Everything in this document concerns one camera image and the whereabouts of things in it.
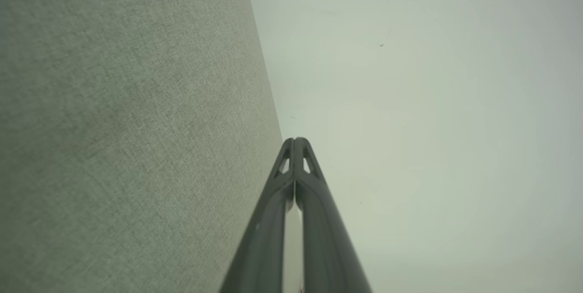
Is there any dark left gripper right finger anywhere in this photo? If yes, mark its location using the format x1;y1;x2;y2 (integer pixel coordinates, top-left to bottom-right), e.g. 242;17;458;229
295;137;374;293

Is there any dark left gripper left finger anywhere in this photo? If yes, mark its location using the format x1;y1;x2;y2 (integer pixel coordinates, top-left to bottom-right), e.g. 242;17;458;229
219;137;297;293

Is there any grey fabric panel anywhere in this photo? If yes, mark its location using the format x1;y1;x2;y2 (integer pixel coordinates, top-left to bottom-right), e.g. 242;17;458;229
0;0;285;293

